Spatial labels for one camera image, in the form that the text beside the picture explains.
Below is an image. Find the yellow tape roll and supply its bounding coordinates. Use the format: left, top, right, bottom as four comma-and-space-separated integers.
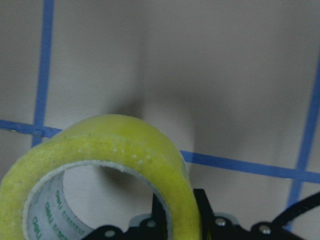
0, 114, 202, 240

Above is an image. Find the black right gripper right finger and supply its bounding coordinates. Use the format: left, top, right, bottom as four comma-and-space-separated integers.
193, 188, 308, 240

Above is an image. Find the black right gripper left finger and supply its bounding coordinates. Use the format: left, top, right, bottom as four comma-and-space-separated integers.
84, 195, 169, 240

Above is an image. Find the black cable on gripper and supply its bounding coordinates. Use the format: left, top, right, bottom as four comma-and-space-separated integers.
271, 191, 320, 227

